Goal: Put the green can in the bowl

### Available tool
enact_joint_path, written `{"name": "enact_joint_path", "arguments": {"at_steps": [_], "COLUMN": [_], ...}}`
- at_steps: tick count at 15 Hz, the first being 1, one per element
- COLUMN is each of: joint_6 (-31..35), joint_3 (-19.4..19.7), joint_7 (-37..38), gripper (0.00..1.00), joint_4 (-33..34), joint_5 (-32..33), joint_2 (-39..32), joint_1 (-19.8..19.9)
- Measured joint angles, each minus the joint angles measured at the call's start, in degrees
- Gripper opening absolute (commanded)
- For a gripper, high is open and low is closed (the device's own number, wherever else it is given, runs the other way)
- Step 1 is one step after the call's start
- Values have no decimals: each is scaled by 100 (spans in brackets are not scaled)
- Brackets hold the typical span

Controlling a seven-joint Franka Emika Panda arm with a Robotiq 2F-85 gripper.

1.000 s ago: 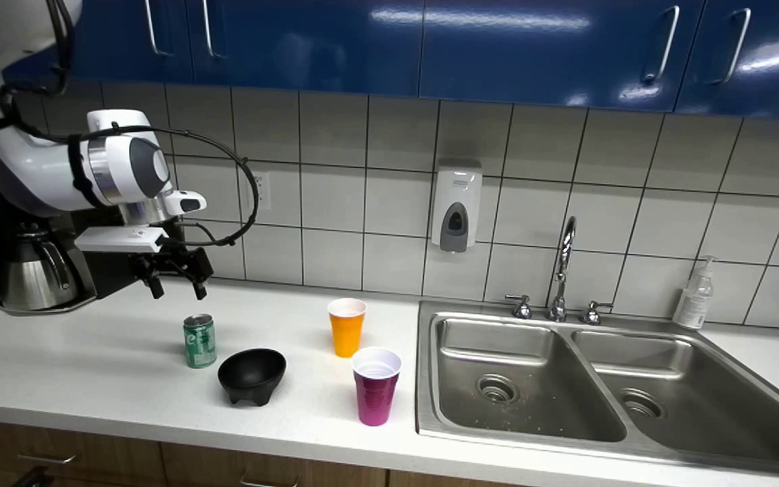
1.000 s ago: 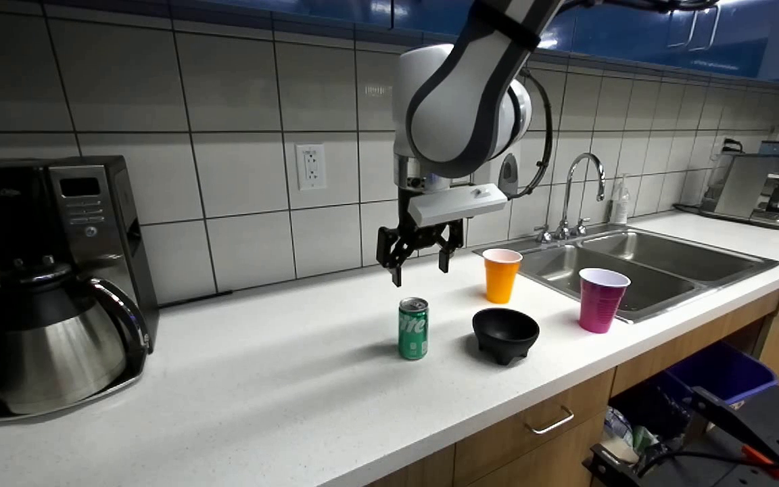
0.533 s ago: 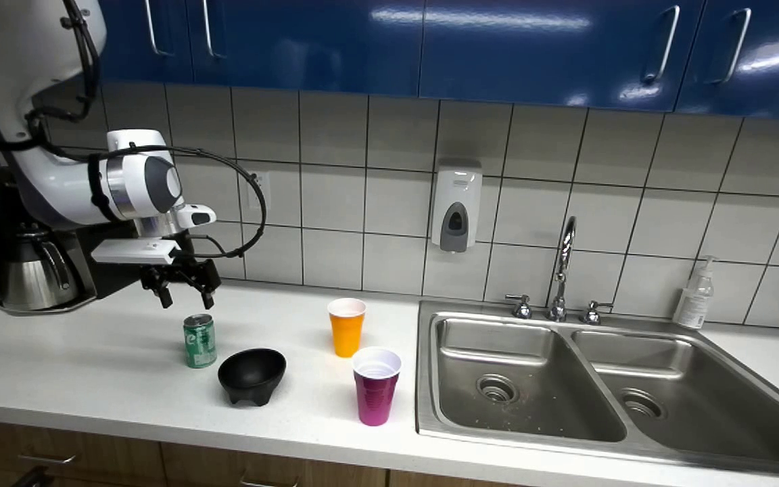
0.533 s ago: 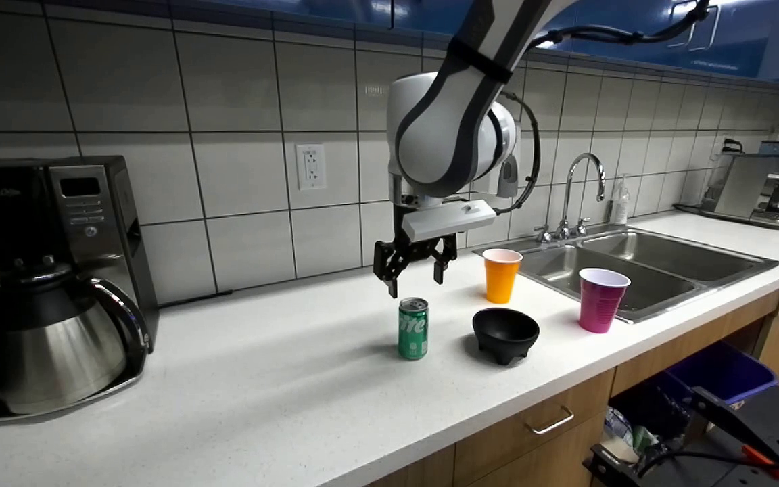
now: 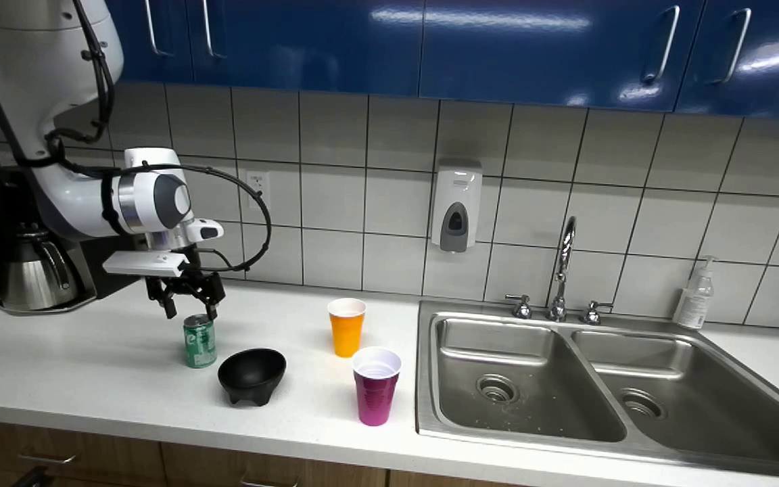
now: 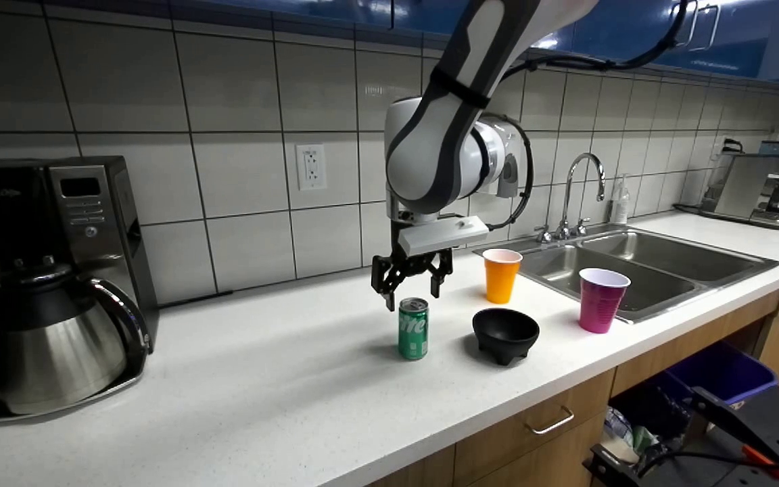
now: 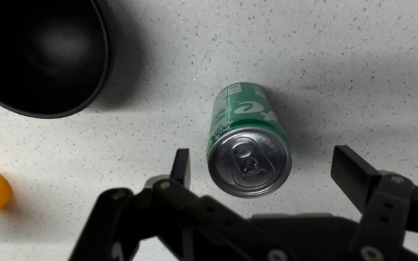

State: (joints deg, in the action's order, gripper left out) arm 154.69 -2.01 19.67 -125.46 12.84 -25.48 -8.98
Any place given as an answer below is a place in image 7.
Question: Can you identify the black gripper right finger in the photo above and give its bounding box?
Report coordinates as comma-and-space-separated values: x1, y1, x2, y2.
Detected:
329, 144, 418, 261

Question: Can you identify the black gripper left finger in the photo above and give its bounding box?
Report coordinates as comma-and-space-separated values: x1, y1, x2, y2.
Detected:
68, 148, 287, 261

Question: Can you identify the green soda can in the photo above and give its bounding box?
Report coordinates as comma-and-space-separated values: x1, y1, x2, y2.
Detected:
206, 81, 293, 199

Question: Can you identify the black bowl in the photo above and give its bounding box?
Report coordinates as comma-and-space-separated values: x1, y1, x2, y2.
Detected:
0, 0, 113, 119

